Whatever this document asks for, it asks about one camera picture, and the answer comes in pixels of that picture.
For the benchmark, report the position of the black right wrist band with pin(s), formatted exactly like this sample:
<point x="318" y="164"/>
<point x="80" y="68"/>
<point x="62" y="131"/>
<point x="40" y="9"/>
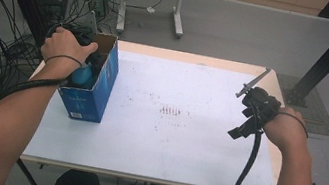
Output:
<point x="299" y="121"/>

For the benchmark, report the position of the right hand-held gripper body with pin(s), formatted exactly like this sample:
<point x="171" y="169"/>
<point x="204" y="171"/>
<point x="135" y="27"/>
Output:
<point x="262" y="103"/>

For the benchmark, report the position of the person's left hand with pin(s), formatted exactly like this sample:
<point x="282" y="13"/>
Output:
<point x="63" y="47"/>

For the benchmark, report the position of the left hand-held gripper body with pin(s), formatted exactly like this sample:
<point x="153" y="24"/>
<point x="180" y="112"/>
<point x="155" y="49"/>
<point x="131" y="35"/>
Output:
<point x="89" y="25"/>

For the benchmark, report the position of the desk with white legs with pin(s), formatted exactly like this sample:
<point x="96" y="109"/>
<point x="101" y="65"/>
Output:
<point x="178" y="17"/>

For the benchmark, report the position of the blue bottle with white cap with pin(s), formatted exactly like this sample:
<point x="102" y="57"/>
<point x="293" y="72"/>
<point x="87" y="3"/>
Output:
<point x="82" y="75"/>

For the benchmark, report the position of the blue cardboard box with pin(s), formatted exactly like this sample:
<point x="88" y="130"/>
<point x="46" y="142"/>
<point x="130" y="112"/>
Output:
<point x="89" y="103"/>

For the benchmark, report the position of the person's right hand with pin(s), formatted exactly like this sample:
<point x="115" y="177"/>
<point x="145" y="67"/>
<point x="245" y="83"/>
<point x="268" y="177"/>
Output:
<point x="288" y="130"/>

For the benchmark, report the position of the black left wrist band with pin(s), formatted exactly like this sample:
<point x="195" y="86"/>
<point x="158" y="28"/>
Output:
<point x="63" y="56"/>

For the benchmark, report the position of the white table mat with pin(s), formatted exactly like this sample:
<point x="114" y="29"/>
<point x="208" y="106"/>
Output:
<point x="160" y="146"/>

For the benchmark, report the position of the black wrist band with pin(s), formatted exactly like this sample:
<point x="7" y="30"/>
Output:
<point x="63" y="56"/>
<point x="299" y="121"/>

